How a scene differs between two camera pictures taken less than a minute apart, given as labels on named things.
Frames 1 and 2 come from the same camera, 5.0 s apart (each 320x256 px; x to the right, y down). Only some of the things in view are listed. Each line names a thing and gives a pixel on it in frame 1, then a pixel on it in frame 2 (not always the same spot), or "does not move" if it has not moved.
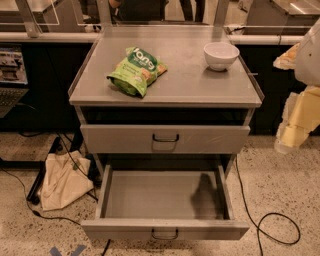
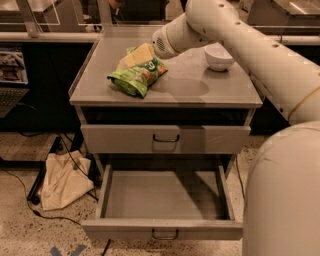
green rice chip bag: [135, 71] does not move
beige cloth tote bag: [66, 180] does not move
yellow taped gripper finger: [301, 116] → [140, 55]
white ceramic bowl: [221, 55] does not move
